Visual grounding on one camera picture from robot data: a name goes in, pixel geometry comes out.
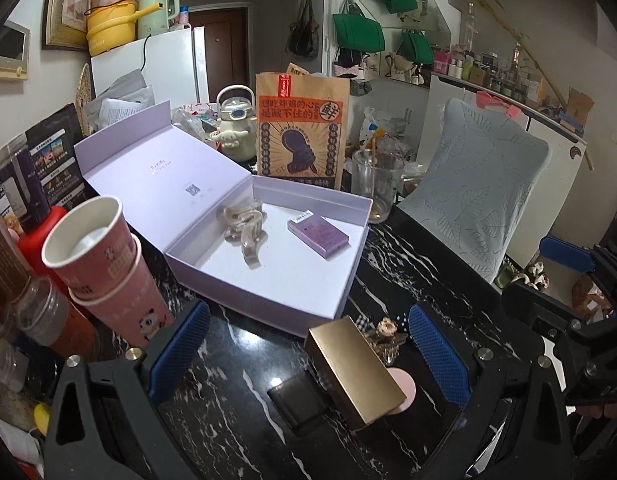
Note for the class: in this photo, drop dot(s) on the crumpled clear plastic bag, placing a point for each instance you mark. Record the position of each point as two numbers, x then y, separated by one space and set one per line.
188 122

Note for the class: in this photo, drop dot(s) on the wooden stirrer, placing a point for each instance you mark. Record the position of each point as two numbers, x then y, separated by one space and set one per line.
374 160

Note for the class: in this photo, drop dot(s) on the pink round compact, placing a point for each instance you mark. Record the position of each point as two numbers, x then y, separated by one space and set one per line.
407 385

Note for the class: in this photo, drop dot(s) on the green tote bag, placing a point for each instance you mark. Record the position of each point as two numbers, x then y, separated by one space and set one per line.
416 47
358 32

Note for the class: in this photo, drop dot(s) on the white blue plastic bag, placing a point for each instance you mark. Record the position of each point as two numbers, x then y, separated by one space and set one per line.
383 122

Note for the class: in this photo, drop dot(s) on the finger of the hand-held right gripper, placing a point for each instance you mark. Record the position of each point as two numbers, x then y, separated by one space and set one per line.
565 255
533 307

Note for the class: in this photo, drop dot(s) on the cream cartoon kettle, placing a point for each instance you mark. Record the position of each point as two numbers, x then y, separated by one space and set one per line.
233 130

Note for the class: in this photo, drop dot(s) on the clear plastic jar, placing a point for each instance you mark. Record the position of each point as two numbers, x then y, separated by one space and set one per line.
38 310

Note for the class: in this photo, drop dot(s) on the black printed package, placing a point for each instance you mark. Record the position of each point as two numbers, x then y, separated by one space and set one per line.
58 160

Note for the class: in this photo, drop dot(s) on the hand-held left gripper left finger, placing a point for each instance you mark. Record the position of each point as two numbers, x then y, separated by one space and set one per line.
181 345

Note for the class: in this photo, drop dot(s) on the gold box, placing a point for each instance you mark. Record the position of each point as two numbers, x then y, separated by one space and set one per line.
353 375

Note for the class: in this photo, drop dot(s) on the white refrigerator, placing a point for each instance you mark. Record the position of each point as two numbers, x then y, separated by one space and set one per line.
168 70

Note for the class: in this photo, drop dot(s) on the green electric kettle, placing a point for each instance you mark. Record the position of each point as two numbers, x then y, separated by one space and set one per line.
156 15

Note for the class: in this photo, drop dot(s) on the pink cloth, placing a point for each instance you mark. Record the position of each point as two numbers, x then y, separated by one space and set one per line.
495 102

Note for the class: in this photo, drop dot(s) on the bamboo pole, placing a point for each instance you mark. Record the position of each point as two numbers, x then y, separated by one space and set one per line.
538 62

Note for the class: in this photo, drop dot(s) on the yellow pot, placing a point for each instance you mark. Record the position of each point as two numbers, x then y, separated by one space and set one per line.
108 30

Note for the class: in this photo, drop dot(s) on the decorative bear hair clip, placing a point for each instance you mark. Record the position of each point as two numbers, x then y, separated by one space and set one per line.
386 330

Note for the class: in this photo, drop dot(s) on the lilac gift box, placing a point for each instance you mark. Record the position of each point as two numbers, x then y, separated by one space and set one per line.
138 170

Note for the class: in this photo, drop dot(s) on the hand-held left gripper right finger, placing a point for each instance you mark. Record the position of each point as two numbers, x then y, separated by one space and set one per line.
438 355

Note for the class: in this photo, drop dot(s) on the intercom wall panel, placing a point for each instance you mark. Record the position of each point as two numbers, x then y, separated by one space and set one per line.
6 50

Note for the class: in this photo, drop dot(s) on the round woven mat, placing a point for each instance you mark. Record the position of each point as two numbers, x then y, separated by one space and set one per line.
85 87

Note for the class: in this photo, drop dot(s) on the pink panda paper cup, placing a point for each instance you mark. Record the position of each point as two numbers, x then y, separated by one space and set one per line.
138 310

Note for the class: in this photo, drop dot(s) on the row of cosmetic bottles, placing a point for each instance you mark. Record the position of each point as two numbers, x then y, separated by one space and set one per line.
488 72

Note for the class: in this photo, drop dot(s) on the printed brown paper bag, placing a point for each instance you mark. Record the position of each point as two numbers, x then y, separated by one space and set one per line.
298 160

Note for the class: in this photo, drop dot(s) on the dark hanging handbag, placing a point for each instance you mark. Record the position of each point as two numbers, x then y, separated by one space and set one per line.
302 30

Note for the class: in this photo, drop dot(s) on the grey leaf-pattern chair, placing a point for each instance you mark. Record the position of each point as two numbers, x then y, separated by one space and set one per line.
478 185

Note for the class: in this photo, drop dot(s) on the red bottle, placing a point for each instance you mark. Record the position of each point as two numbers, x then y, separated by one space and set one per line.
36 250

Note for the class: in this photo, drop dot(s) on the pink bottle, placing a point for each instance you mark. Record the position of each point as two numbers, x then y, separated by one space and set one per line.
184 17

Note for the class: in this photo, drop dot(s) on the grey plastic mailer bag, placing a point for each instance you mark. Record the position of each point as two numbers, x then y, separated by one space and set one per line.
123 95

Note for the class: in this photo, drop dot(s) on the dark purple carton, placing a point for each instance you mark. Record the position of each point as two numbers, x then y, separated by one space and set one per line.
18 180

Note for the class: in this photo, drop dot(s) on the translucent hair claw clip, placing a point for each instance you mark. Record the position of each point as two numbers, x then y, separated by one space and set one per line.
248 245

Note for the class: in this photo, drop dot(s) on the brown door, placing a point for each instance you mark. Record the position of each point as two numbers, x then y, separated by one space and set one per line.
228 50

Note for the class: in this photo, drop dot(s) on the glass beaker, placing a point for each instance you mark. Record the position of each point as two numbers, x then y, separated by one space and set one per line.
373 185

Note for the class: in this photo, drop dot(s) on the brown cardboard carton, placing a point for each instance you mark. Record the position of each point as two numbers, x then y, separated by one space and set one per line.
578 107

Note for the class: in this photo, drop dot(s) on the small purple box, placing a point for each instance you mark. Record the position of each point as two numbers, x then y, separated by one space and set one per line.
318 235

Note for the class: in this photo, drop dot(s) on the framed picture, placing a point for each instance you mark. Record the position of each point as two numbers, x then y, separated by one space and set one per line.
71 0

